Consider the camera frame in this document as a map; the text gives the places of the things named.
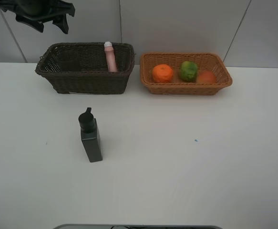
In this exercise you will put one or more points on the translucent pink cup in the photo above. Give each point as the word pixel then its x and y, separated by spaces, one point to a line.
pixel 68 61

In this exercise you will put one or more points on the orange tangerine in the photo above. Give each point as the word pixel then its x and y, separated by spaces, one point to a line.
pixel 162 73

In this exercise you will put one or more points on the brown bread bun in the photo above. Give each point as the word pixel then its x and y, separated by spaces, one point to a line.
pixel 206 77

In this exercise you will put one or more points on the orange wicker basket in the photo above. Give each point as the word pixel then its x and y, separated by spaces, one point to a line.
pixel 205 62

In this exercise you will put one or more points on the dark brown wicker basket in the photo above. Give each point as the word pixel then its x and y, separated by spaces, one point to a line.
pixel 94 77

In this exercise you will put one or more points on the black pump bottle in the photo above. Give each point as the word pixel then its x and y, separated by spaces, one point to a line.
pixel 90 136

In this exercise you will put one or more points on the green lime fruit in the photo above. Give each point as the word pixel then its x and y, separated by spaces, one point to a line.
pixel 188 71

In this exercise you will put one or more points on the pink bottle white cap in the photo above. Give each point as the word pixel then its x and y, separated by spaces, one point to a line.
pixel 110 57

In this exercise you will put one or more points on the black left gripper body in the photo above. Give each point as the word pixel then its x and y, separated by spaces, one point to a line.
pixel 37 10

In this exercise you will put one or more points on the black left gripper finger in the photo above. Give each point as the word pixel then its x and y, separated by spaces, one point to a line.
pixel 61 22
pixel 34 24

